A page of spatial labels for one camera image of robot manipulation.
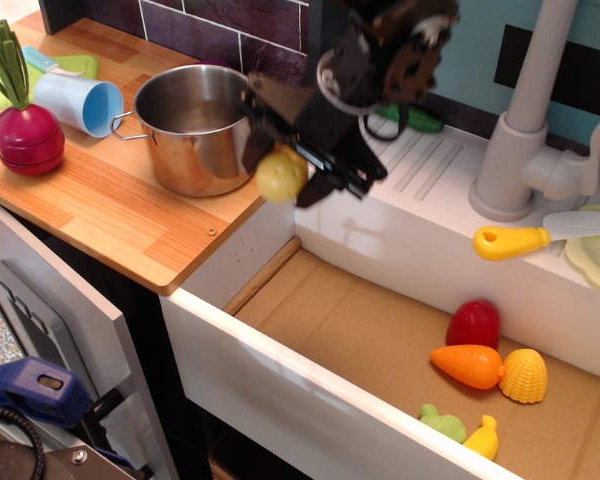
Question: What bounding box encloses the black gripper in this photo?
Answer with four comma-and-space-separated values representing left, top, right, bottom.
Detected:
240, 72, 388, 208

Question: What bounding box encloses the yellow toy potato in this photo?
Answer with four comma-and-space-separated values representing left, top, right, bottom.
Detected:
256, 145, 309, 203

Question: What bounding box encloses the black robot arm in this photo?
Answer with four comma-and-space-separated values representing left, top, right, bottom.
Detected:
242, 1, 459, 208

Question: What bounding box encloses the stainless steel pot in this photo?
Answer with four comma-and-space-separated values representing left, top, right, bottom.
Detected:
110, 64, 252, 198

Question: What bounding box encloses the green toy cucumber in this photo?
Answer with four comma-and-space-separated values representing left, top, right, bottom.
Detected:
376, 104, 445, 133

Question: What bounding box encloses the white toy sink basin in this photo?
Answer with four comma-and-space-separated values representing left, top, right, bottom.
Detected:
162, 127, 600, 479

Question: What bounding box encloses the light blue plastic cup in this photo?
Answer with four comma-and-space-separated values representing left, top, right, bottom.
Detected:
34, 73, 124, 138

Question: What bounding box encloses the grey toy faucet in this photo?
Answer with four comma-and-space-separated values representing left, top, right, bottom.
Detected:
469, 1, 600, 222

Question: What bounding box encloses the red toy pepper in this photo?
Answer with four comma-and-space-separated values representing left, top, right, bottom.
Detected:
445, 299, 501, 350

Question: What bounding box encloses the red wooden toy radish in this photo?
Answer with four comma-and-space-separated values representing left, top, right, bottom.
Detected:
0, 19, 65, 176

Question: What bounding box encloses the orange toy carrot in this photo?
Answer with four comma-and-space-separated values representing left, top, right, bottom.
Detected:
430, 344, 505, 390

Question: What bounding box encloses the white oven door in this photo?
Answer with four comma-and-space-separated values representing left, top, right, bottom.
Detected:
0, 206, 178, 479

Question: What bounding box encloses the light green toy broccoli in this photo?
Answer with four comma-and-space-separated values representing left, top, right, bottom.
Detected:
419, 403, 468, 443

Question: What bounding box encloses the green toy cutting board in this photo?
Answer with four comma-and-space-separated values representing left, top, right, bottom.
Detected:
0, 54, 100, 111

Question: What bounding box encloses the yellow toy corn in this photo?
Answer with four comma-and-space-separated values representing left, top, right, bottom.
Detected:
499, 349, 548, 404

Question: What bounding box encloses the yellow toy squash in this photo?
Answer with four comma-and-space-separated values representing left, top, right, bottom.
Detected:
463, 415, 500, 461

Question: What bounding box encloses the blue clamp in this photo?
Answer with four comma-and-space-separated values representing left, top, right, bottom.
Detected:
0, 356, 92, 427

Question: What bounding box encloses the yellow handled toy knife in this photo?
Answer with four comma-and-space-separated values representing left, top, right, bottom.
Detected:
473, 210, 600, 261

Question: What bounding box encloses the teal handled toy knife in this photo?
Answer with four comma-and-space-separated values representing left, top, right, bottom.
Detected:
22, 46, 59, 73

